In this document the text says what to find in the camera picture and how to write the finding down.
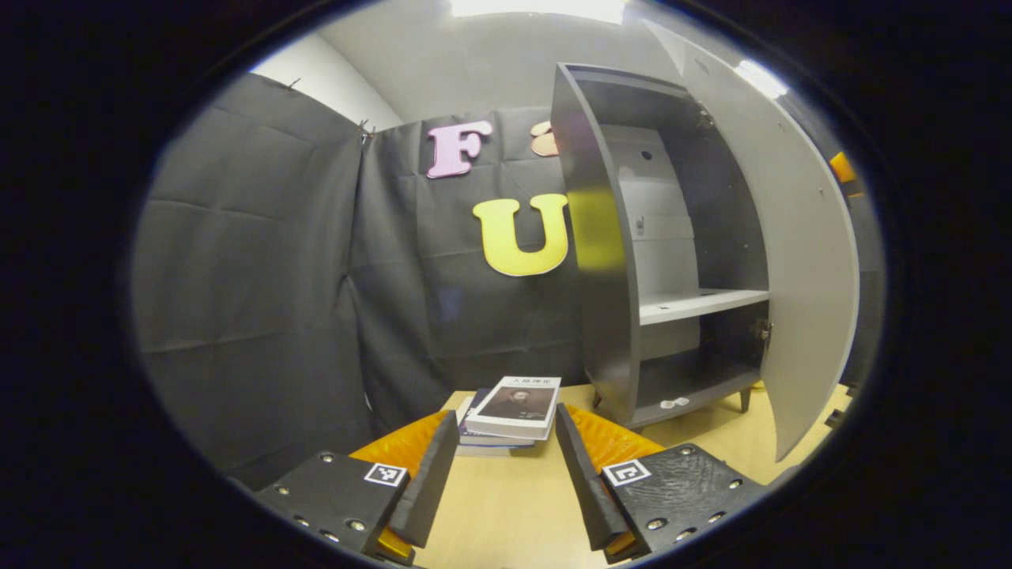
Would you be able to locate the small ceiling light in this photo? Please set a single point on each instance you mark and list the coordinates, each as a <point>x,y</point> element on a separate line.
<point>760,79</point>

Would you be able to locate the large ceiling light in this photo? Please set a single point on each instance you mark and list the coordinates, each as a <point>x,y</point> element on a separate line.
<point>538,8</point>

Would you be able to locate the black backdrop cloth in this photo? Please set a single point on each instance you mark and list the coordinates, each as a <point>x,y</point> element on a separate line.
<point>253,276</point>

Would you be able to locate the white cabinet shelf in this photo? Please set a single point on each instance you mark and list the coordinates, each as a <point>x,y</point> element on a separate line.
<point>696,304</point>

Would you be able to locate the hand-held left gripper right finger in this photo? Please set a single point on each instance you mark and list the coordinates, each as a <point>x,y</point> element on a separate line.
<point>585,490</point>

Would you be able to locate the blue book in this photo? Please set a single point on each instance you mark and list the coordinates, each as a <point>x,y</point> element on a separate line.
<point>474,441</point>

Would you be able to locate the portrait cover book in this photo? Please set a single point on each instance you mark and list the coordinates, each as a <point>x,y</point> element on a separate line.
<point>514,407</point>

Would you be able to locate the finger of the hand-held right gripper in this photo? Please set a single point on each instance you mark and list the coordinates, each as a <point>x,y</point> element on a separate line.
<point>843,167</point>

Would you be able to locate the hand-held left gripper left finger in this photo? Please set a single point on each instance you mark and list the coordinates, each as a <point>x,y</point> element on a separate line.
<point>431,490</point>

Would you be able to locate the small white plastic piece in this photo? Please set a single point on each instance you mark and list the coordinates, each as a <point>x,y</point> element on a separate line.
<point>674,403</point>

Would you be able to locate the grey cabinet door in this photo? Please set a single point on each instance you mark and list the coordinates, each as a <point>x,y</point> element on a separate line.
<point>806,276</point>

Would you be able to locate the grey cabinet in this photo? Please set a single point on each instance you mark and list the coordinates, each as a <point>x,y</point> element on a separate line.
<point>601,316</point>

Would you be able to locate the metal cabinet door hinge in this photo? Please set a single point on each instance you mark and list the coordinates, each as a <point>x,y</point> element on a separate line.
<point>763,329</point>
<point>705,118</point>

